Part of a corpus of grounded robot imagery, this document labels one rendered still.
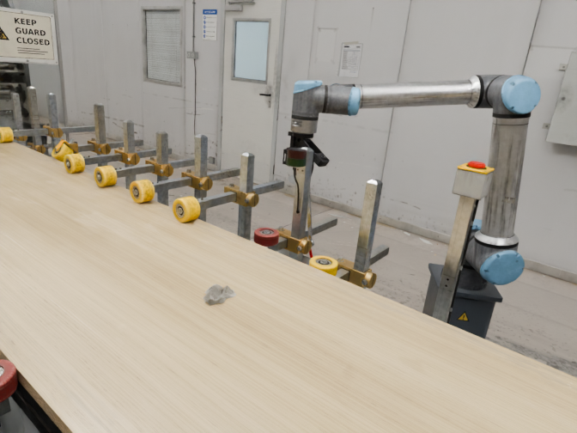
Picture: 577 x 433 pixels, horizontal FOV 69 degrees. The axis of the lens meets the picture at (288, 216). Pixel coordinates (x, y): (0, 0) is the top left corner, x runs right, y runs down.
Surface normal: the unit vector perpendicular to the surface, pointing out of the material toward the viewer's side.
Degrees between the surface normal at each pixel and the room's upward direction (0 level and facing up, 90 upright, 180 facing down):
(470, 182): 90
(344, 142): 90
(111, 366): 0
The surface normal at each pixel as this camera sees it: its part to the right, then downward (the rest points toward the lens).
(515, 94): 0.05, 0.22
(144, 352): 0.08, -0.94
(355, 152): -0.62, 0.22
